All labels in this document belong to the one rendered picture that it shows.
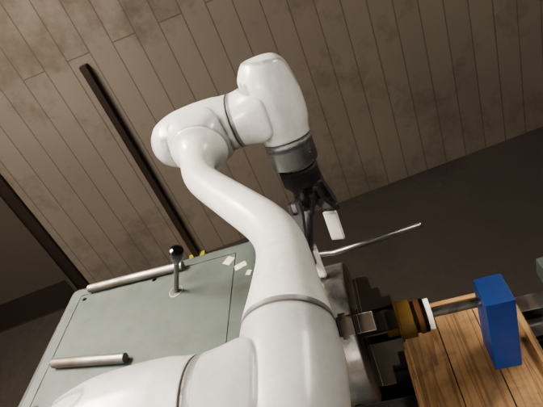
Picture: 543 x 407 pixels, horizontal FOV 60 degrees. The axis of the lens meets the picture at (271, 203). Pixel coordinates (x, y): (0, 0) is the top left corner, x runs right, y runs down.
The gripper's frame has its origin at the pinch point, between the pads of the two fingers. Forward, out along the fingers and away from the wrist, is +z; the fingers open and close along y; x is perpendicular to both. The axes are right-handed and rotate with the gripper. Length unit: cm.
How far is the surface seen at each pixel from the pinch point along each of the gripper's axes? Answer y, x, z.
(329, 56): 198, 60, -8
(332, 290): -3.3, 0.3, 7.3
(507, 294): 9.8, -30.8, 19.9
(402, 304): 4.9, -10.4, 18.2
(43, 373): -32, 62, 6
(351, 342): -11.3, -4.0, 14.0
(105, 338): -21, 51, 5
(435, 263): 144, 16, 107
